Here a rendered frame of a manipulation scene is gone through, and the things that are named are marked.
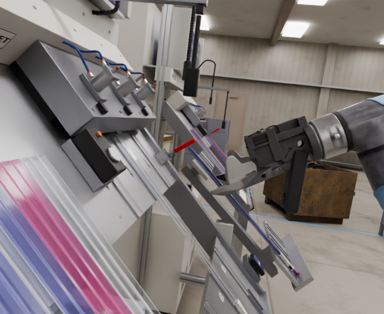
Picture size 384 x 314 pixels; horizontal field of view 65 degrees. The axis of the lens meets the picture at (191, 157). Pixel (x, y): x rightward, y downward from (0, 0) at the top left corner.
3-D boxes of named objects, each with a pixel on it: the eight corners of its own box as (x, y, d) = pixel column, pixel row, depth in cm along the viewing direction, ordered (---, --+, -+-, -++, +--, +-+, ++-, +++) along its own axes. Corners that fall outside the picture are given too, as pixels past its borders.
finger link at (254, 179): (231, 179, 53) (266, 162, 57) (234, 188, 53) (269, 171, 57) (246, 177, 49) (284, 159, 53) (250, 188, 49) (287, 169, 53)
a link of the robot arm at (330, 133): (337, 150, 58) (353, 154, 50) (313, 158, 59) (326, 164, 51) (324, 113, 57) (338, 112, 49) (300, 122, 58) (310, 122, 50)
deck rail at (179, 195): (245, 303, 82) (264, 291, 81) (245, 307, 80) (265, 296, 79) (91, 90, 81) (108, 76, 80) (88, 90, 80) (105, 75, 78)
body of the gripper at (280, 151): (240, 137, 60) (299, 115, 58) (255, 177, 61) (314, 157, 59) (241, 139, 53) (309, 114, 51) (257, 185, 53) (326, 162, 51)
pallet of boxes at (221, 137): (220, 178, 600) (228, 120, 585) (181, 172, 613) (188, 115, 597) (224, 169, 714) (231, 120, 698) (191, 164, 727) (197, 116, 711)
